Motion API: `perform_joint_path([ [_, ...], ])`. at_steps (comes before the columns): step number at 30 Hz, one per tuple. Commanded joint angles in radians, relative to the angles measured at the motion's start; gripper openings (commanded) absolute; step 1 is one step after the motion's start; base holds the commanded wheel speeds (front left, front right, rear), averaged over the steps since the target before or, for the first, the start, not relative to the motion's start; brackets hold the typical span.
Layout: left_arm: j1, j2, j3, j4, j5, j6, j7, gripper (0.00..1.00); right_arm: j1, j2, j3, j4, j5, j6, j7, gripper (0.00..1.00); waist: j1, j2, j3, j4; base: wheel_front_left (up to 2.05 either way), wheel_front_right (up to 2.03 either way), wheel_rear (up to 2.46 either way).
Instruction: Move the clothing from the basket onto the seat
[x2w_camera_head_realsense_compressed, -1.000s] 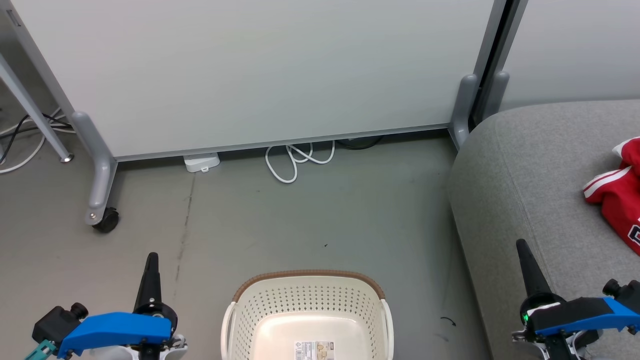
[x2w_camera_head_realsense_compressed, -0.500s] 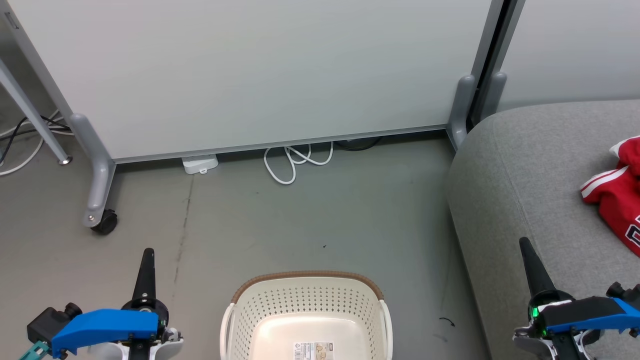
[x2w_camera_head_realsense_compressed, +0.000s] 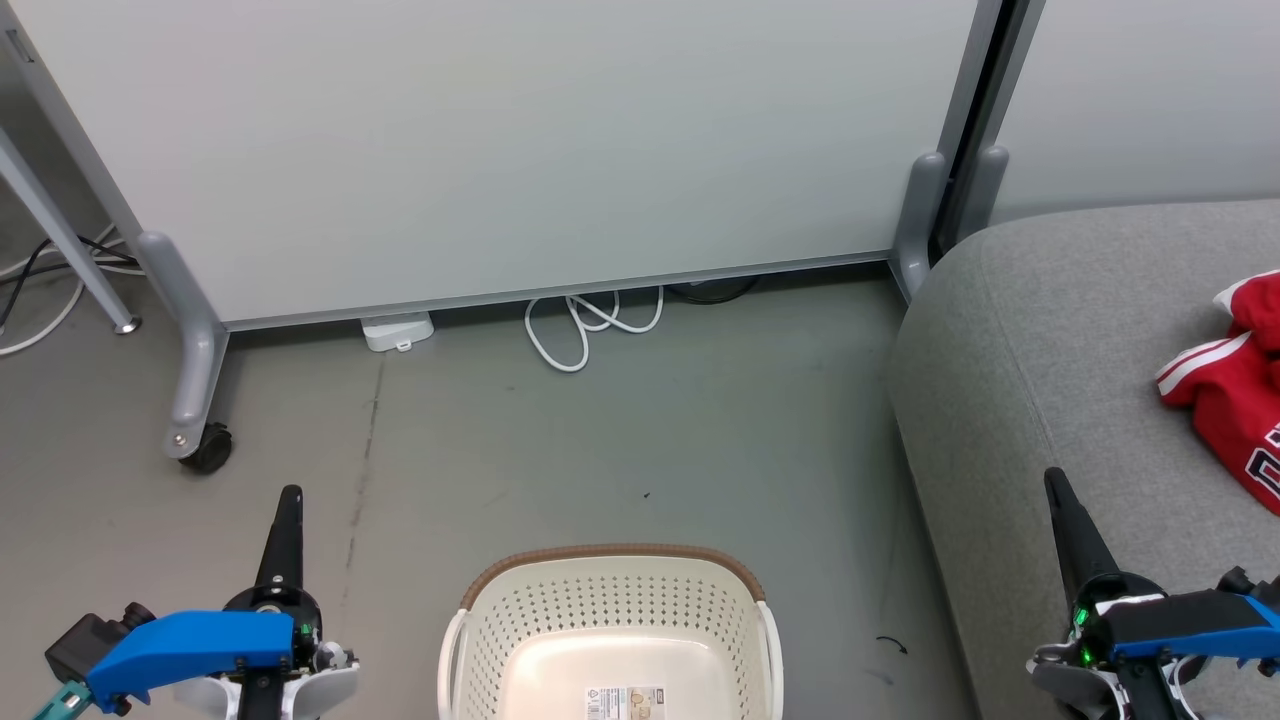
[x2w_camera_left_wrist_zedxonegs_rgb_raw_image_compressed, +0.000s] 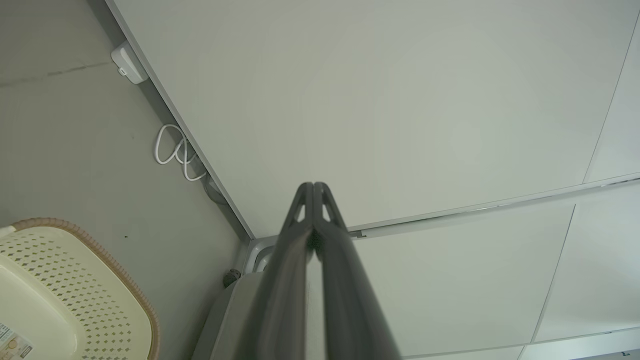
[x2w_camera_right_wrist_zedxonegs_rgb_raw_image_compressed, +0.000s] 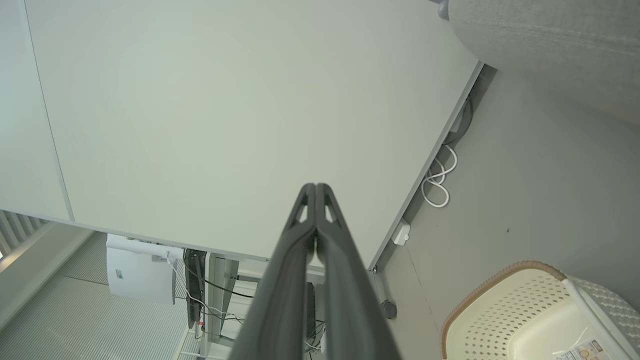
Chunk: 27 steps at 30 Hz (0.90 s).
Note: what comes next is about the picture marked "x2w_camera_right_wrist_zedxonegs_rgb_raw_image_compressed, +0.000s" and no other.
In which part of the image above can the white barcode sticker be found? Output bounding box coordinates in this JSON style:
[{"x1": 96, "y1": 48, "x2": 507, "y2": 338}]
[{"x1": 554, "y1": 338, "x2": 612, "y2": 360}]

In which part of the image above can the white box appliance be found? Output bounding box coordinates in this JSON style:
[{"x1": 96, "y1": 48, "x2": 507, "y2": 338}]
[{"x1": 106, "y1": 233, "x2": 185, "y2": 306}]

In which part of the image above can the cream perforated laundry basket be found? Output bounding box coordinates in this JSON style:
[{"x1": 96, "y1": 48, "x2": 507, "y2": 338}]
[{"x1": 440, "y1": 260, "x2": 640, "y2": 360}]

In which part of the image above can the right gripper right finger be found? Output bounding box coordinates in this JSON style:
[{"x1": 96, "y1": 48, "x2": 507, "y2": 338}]
[{"x1": 316, "y1": 183, "x2": 402, "y2": 360}]

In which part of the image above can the black upright device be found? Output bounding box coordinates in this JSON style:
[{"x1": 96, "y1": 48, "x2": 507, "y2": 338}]
[{"x1": 183, "y1": 248, "x2": 208, "y2": 329}]

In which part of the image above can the looped white power cable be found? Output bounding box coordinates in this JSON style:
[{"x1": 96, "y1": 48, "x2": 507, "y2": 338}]
[{"x1": 421, "y1": 144, "x2": 459, "y2": 209}]

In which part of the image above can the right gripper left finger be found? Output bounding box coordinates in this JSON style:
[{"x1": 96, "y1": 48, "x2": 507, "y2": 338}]
[{"x1": 227, "y1": 183, "x2": 317, "y2": 360}]

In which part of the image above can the pale green partition panel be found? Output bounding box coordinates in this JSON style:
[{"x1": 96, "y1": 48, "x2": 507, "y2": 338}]
[{"x1": 0, "y1": 0, "x2": 485, "y2": 271}]

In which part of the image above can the grey partition foot with caster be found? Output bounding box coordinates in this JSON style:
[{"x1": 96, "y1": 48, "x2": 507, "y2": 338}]
[{"x1": 369, "y1": 265, "x2": 398, "y2": 321}]

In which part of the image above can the grey fabric sofa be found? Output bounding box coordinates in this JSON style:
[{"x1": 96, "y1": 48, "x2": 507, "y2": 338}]
[{"x1": 446, "y1": 0, "x2": 640, "y2": 127}]

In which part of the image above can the white power adapter box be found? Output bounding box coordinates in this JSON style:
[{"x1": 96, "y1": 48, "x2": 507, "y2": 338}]
[{"x1": 391, "y1": 219, "x2": 412, "y2": 247}]

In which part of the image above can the white desk frame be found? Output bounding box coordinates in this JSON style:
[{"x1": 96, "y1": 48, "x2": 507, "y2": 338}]
[{"x1": 200, "y1": 252, "x2": 328, "y2": 360}]

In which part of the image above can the thin black desk cable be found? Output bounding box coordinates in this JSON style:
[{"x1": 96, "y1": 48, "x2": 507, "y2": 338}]
[{"x1": 186, "y1": 265, "x2": 257, "y2": 301}]

